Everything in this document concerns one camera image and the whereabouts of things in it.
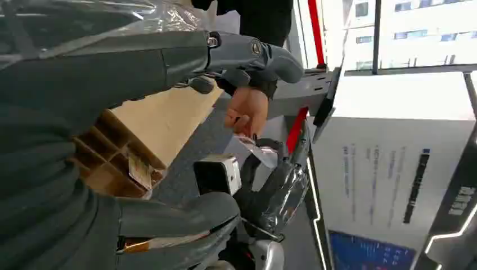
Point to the blue display screen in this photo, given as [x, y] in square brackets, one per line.
[369, 253]

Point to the white information kiosk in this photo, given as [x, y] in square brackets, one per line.
[391, 149]

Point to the white printed card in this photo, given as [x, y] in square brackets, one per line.
[261, 151]

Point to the person's hand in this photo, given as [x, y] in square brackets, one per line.
[248, 110]

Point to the ribbed grey left arm sleeve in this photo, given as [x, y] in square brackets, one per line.
[37, 223]

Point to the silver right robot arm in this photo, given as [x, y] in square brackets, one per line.
[270, 257]

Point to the wooden card box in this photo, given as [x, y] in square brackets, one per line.
[164, 119]

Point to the red pole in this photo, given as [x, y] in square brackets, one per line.
[316, 33]

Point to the grey gate housing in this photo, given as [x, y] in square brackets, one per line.
[298, 91]

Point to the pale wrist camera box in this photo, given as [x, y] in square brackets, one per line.
[220, 173]

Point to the clear plastic wrap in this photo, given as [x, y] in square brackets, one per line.
[111, 15]

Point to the card with printed pattern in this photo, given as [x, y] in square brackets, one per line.
[139, 171]

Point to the person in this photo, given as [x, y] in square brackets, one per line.
[266, 18]

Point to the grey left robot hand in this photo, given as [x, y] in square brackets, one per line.
[111, 74]

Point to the dark window frame post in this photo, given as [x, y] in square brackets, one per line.
[376, 35]

